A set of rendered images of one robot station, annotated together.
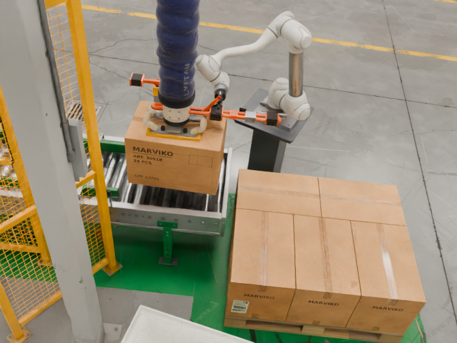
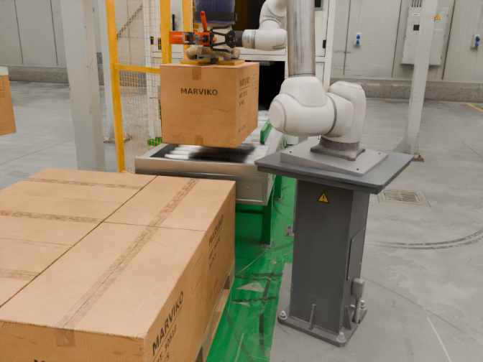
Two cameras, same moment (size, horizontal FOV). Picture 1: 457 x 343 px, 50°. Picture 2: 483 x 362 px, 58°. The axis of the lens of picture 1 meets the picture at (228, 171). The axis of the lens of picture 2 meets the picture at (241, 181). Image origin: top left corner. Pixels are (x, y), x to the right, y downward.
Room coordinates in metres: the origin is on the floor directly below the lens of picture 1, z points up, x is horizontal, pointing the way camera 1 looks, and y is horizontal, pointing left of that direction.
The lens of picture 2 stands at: (3.01, -2.05, 1.19)
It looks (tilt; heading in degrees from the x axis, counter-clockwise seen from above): 18 degrees down; 100
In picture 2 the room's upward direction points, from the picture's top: 1 degrees clockwise
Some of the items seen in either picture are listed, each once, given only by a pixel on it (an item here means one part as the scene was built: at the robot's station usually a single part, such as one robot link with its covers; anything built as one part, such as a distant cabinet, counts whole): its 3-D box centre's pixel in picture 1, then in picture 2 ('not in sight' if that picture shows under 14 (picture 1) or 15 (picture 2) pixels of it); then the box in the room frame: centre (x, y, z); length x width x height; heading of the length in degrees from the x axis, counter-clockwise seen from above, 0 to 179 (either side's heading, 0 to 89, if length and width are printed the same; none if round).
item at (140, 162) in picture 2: (226, 182); (200, 166); (2.44, 0.00, 0.58); 0.70 x 0.03 x 0.06; 1
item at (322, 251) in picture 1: (316, 246); (82, 266); (2.15, -0.68, 0.34); 1.20 x 1.00 x 0.40; 91
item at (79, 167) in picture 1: (60, 146); not in sight; (1.51, 0.73, 1.62); 0.20 x 0.05 x 0.30; 91
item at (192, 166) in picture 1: (177, 147); (214, 100); (2.42, 0.36, 0.87); 0.60 x 0.40 x 0.40; 88
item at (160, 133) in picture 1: (174, 131); (198, 58); (2.33, 0.37, 1.10); 0.34 x 0.10 x 0.05; 91
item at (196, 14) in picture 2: (176, 92); (215, 16); (2.42, 0.37, 1.32); 0.23 x 0.23 x 0.04
